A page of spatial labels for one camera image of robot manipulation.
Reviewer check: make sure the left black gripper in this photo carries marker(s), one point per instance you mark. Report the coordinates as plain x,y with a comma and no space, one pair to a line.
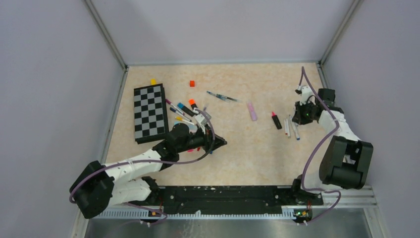
207,137

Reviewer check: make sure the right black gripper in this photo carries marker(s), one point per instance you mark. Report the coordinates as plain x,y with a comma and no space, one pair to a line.
298,118

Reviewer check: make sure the blue deli whiteboard marker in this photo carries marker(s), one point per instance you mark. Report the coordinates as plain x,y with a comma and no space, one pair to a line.
294,128

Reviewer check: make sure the grey cap acrylic marker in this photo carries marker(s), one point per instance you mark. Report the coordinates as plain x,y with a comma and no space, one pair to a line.
289,130

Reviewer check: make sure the red cap whiteboard marker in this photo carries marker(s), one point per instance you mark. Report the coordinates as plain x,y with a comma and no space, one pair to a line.
286,126

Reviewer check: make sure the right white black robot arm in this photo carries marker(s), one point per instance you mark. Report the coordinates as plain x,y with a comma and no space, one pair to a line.
347,158

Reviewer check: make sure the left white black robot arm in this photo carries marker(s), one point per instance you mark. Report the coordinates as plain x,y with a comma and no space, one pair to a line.
102,185

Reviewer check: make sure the clear teal gel pen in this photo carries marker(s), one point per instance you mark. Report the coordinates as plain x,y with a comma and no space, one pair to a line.
223,97

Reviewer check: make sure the black orange cap highlighter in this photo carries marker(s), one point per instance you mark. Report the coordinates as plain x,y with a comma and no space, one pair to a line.
194,107

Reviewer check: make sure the black blue cap highlighter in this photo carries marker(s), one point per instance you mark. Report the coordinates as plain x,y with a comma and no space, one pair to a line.
186,109

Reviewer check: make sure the black grey checkerboard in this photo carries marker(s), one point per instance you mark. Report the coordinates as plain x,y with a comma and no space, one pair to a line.
150,114

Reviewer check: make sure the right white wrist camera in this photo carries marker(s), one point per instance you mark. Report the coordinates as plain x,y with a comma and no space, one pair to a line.
305,92

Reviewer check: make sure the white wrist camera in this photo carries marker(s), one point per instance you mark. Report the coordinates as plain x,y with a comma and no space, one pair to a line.
201,121
305,92

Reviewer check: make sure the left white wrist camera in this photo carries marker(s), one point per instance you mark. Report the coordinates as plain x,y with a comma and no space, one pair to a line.
201,121

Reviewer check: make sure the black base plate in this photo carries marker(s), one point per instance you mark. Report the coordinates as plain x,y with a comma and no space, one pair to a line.
228,200

